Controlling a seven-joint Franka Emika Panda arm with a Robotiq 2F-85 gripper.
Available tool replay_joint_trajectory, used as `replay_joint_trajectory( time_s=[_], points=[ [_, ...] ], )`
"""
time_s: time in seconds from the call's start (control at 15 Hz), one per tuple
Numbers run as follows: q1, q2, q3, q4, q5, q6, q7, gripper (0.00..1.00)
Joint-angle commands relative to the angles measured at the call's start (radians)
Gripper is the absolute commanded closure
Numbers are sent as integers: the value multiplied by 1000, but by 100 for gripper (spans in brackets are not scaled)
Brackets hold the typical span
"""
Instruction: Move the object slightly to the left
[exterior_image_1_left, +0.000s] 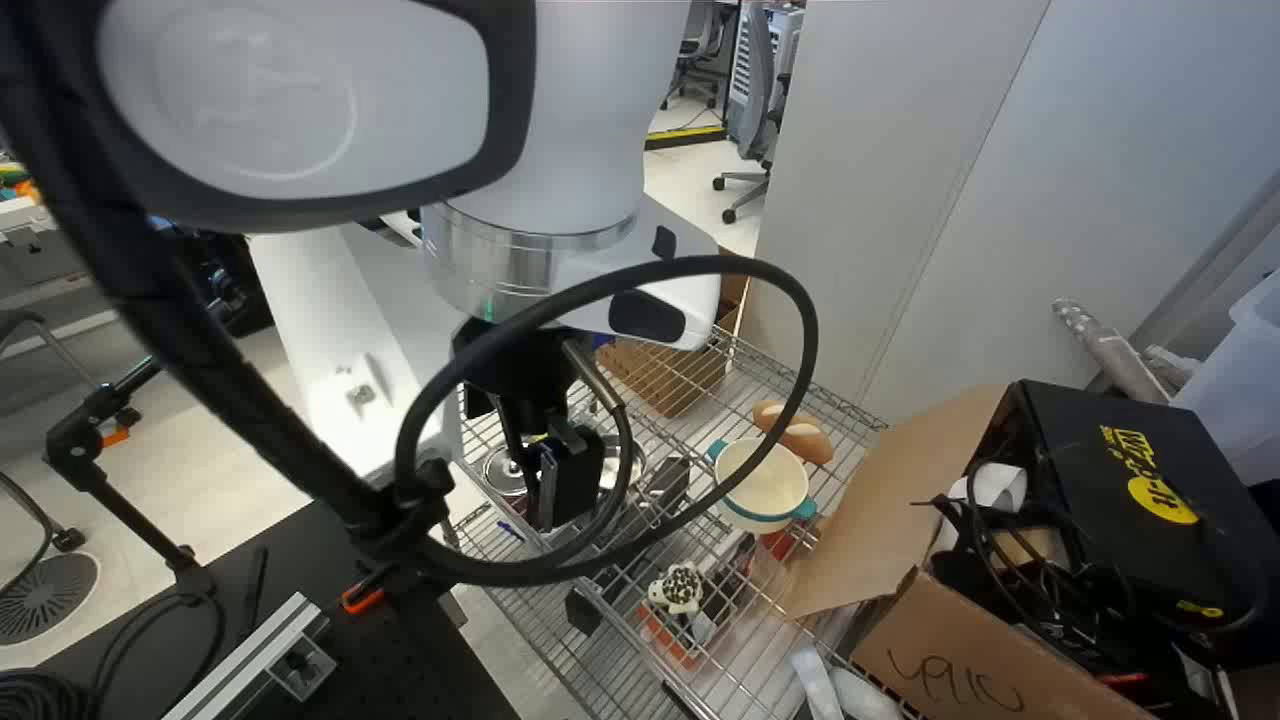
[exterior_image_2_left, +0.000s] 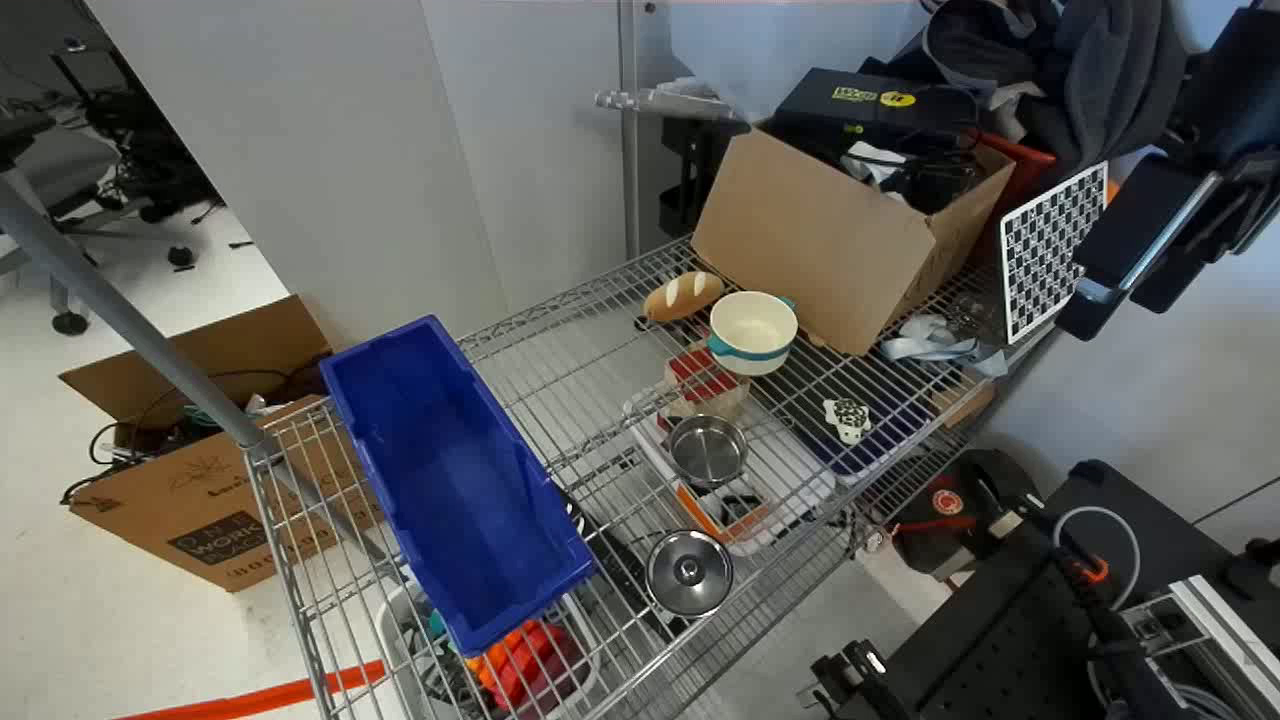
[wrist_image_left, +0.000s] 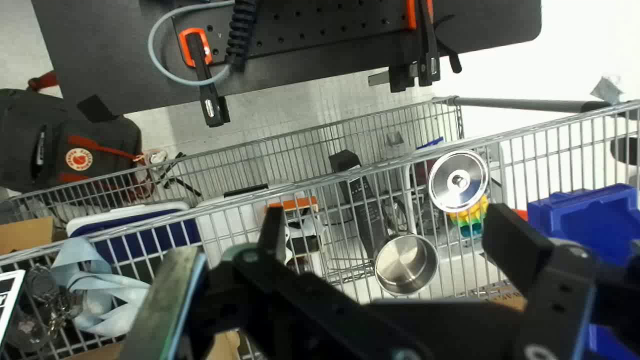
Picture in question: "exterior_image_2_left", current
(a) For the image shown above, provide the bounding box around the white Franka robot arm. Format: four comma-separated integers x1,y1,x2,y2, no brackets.
1057,0,1280,339

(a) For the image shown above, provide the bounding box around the orange red object in basket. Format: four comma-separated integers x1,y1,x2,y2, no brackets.
464,619,584,712

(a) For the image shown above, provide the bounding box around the red and white toy box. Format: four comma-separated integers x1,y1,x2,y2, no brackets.
664,348,746,421

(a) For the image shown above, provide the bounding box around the bread loaf toy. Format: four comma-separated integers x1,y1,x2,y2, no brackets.
642,271,722,326

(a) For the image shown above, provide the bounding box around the cream bowl with teal band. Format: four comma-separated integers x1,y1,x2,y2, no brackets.
706,292,799,375

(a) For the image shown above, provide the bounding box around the small metal pot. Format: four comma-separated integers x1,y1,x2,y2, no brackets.
664,418,744,492

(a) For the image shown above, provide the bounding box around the white tray with orange edge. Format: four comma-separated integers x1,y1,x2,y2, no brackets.
633,406,835,558

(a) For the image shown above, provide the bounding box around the large open cardboard box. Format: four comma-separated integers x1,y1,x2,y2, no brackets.
690,131,1010,355

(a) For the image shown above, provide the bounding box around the small white green toy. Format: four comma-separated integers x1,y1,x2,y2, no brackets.
824,402,871,446

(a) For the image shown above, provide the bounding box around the round metal pot lid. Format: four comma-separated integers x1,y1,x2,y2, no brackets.
642,529,735,615

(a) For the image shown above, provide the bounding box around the blue plastic bin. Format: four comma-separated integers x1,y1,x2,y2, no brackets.
321,317,591,657

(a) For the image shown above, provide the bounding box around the crumpled clear plastic wrap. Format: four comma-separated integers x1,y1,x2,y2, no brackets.
880,317,1008,375

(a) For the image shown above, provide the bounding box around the black box with yellow logo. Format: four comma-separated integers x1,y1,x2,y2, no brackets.
777,67,979,135

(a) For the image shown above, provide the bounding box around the orange tape strip on floor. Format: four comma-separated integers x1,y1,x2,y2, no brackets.
120,662,388,720

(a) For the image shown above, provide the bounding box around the cardboard box on floor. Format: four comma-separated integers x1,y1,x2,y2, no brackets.
64,298,378,593

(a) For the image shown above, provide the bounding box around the black office chair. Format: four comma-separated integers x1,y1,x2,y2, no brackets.
0,38,222,339

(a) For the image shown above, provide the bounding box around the grey metal pole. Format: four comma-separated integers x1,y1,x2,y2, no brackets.
0,174,276,456

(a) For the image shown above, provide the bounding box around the wire shelf rack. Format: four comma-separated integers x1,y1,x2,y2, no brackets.
253,244,995,720

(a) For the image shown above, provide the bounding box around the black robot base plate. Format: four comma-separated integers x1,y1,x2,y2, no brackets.
803,456,1280,720

